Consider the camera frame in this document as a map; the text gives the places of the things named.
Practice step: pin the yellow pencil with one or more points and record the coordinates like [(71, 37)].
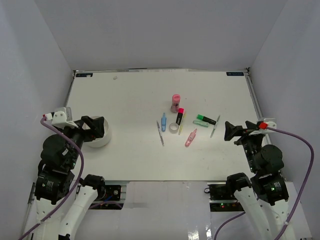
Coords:
[(182, 123)]

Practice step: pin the clear tape roll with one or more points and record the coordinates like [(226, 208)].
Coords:
[(174, 128)]

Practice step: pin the white round divided container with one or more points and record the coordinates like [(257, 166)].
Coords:
[(101, 142)]

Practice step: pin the green black highlighter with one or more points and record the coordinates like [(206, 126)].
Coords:
[(206, 119)]

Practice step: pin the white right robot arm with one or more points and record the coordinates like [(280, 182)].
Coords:
[(264, 197)]

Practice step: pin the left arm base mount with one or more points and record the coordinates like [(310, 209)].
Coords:
[(109, 198)]

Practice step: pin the pink correction tape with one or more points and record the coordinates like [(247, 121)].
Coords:
[(190, 138)]

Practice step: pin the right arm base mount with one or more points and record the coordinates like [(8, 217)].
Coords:
[(221, 200)]

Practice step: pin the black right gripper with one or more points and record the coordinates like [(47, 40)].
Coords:
[(231, 130)]

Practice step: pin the pink glue stick bottle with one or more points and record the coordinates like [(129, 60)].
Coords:
[(175, 103)]

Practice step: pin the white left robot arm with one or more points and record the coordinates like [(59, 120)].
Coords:
[(62, 196)]

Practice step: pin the blue correction tape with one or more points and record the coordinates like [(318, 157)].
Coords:
[(163, 122)]

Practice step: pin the pink black highlighter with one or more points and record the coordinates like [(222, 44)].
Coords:
[(179, 117)]

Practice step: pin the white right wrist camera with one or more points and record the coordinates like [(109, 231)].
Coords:
[(262, 127)]

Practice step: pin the green correction tape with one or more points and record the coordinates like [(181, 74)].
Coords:
[(201, 123)]

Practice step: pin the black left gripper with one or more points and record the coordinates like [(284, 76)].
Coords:
[(97, 127)]

